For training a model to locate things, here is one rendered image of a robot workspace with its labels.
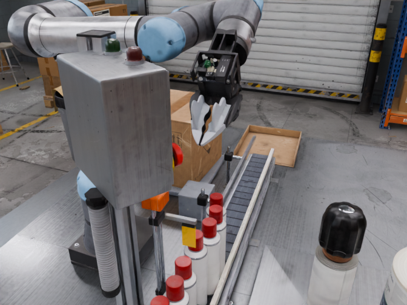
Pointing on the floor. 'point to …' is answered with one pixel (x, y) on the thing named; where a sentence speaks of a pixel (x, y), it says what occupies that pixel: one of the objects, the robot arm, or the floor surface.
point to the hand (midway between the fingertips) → (202, 141)
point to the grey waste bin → (66, 129)
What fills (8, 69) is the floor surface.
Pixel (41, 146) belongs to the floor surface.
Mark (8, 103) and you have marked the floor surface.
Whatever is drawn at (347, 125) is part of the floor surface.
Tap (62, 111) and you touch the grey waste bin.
